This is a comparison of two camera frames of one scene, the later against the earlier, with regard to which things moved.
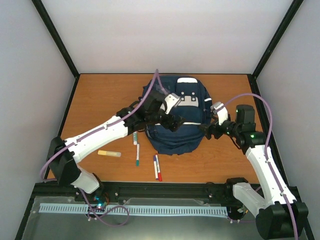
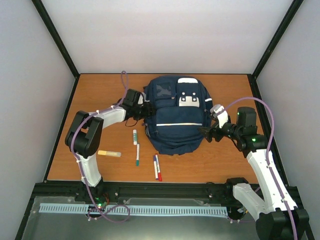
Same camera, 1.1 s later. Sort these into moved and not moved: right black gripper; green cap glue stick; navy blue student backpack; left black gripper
Moved: left black gripper
Not moved: right black gripper; green cap glue stick; navy blue student backpack
